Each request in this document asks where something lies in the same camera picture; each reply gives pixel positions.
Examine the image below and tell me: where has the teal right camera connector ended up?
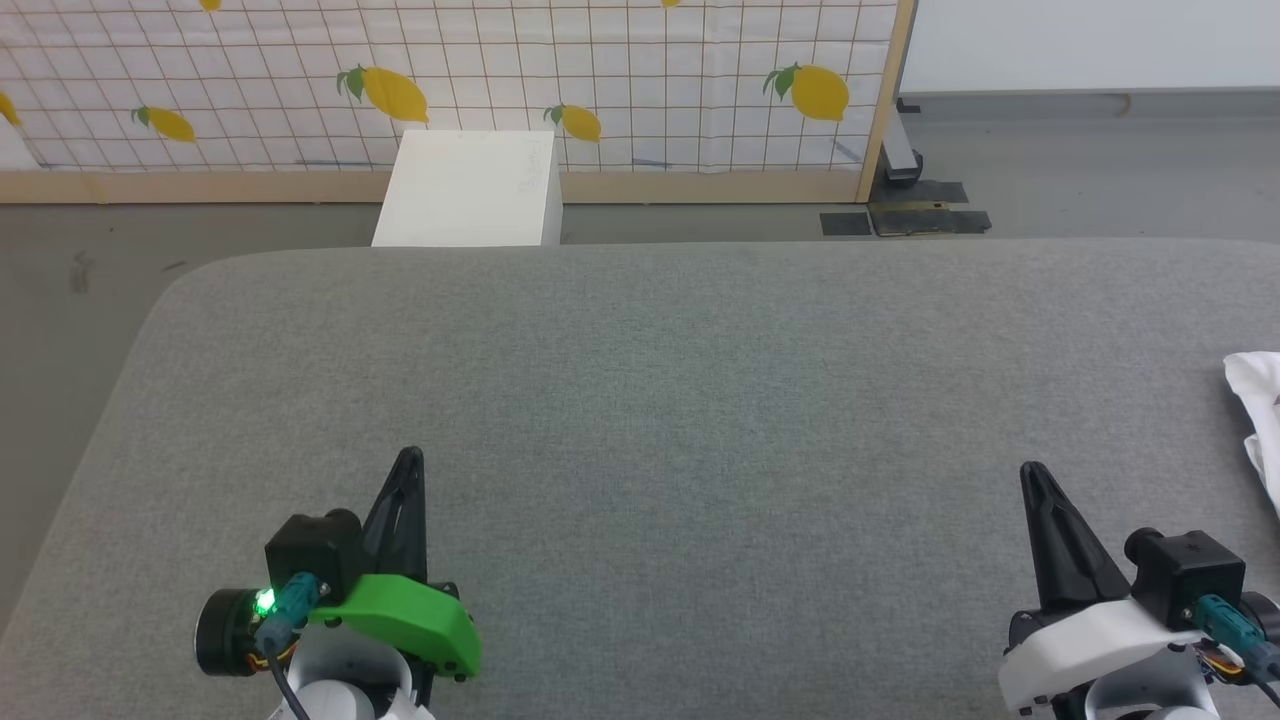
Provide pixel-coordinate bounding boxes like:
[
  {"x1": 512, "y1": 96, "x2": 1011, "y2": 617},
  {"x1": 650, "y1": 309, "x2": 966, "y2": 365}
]
[{"x1": 1194, "y1": 594, "x2": 1280, "y2": 683}]

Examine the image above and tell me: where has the teal left camera connector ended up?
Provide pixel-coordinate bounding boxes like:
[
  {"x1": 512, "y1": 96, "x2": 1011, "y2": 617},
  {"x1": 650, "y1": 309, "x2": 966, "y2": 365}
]
[{"x1": 254, "y1": 572, "x2": 322, "y2": 657}]

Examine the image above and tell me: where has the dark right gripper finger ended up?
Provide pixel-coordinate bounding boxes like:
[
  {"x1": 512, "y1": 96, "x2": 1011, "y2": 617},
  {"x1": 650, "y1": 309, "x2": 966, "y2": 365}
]
[
  {"x1": 1019, "y1": 461, "x2": 1089, "y2": 613},
  {"x1": 1034, "y1": 464, "x2": 1133, "y2": 607}
]

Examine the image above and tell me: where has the long black floor patch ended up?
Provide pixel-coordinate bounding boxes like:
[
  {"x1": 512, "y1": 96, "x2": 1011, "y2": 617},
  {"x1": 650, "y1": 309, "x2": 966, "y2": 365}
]
[{"x1": 867, "y1": 204, "x2": 992, "y2": 238}]

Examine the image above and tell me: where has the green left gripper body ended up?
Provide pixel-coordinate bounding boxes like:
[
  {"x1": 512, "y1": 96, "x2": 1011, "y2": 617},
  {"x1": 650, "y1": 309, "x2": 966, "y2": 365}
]
[{"x1": 308, "y1": 572, "x2": 484, "y2": 720}]

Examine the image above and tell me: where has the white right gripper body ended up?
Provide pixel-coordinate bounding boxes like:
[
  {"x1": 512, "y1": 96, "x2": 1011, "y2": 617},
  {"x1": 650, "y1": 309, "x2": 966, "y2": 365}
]
[{"x1": 997, "y1": 597, "x2": 1219, "y2": 720}]

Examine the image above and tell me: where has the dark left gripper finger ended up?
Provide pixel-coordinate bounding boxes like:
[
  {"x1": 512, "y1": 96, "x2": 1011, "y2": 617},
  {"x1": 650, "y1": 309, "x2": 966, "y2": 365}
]
[
  {"x1": 361, "y1": 448, "x2": 413, "y2": 583},
  {"x1": 408, "y1": 447, "x2": 432, "y2": 587}
]

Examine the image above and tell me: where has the teal camera connector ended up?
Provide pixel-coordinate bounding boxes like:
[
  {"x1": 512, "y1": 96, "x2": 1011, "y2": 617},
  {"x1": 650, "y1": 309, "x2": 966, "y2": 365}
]
[
  {"x1": 1194, "y1": 594, "x2": 1280, "y2": 683},
  {"x1": 254, "y1": 572, "x2": 322, "y2": 657}
]

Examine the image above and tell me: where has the grey metal screen foot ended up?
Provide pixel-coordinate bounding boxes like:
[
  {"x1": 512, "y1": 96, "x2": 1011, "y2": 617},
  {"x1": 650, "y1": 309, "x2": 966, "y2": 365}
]
[{"x1": 879, "y1": 94, "x2": 924, "y2": 187}]

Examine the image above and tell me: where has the black floor patch by foot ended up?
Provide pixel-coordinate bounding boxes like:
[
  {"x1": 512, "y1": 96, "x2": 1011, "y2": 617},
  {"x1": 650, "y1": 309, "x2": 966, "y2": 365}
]
[{"x1": 877, "y1": 179, "x2": 970, "y2": 207}]

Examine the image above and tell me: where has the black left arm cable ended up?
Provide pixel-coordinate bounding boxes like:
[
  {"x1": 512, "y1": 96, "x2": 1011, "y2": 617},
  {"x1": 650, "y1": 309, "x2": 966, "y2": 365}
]
[{"x1": 262, "y1": 640, "x2": 313, "y2": 720}]

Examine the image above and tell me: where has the white rectangular box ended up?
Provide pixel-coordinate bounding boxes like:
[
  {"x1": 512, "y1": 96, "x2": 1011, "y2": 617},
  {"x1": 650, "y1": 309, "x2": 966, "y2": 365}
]
[{"x1": 371, "y1": 130, "x2": 564, "y2": 248}]

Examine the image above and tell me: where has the grey fabric sofa surface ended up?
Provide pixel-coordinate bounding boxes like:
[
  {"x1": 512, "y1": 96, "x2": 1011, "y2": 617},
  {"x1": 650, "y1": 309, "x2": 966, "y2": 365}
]
[{"x1": 0, "y1": 239, "x2": 1280, "y2": 720}]

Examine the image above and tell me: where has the white garment with grey stitching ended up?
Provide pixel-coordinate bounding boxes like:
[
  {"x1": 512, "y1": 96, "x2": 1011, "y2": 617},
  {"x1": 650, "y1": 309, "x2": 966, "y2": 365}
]
[{"x1": 1223, "y1": 351, "x2": 1280, "y2": 523}]

